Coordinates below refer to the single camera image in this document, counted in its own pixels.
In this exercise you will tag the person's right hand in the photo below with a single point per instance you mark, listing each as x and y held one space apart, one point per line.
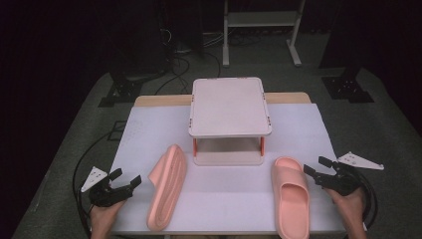
352 207

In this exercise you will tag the person's left hand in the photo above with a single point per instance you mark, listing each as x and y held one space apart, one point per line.
103 217

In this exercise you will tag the wooden table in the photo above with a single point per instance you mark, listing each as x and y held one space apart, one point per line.
159 100

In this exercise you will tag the pink rubber slipper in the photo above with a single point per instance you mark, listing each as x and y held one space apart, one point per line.
292 202
167 189

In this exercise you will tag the black stand base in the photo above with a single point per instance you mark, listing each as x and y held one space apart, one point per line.
348 88
122 89

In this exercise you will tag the white two-tier shoe rack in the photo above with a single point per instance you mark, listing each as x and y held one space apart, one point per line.
229 109

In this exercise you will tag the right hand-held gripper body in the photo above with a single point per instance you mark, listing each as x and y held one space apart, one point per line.
343 184

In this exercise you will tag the white metal desk frame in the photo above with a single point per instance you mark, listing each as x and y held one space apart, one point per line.
262 18

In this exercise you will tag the white table mat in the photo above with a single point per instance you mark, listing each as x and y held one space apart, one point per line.
225 199

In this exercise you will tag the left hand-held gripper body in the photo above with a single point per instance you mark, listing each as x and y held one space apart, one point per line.
105 195

